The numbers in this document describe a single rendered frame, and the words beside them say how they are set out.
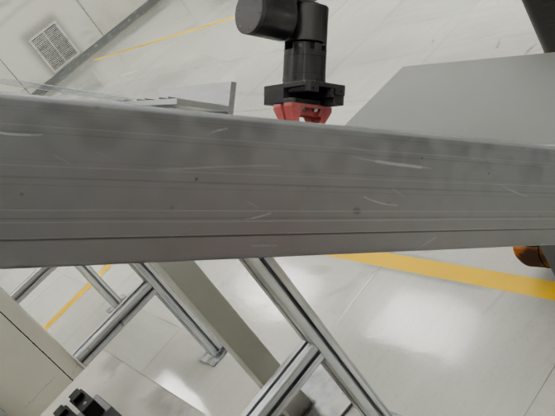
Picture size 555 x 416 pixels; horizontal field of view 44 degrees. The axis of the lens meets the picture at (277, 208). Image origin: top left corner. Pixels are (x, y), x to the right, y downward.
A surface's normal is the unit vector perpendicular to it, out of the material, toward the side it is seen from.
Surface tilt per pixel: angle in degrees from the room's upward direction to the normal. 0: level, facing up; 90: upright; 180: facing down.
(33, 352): 90
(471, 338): 0
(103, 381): 0
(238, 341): 90
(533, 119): 0
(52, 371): 90
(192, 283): 90
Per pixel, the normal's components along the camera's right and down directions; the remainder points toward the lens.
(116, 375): -0.53, -0.73
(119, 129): 0.58, 0.07
